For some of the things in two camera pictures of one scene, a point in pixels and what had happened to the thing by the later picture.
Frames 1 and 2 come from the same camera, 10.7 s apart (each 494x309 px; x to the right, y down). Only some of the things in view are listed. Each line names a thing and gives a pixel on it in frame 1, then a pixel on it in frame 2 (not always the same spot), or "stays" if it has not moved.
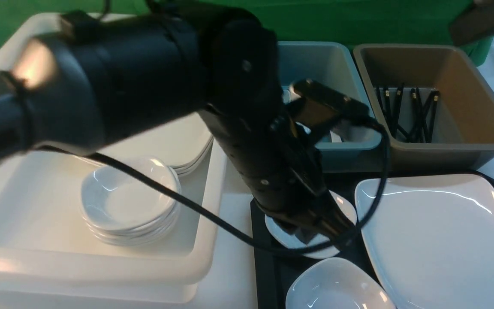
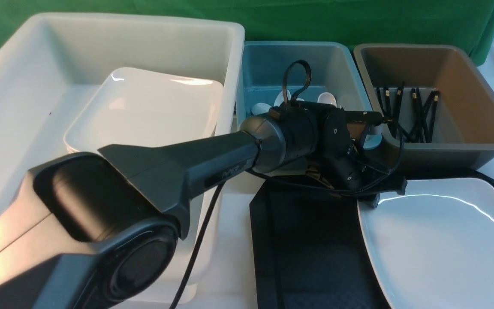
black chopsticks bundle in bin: [422, 116] stays
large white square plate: [443, 241] stays
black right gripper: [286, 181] -> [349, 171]
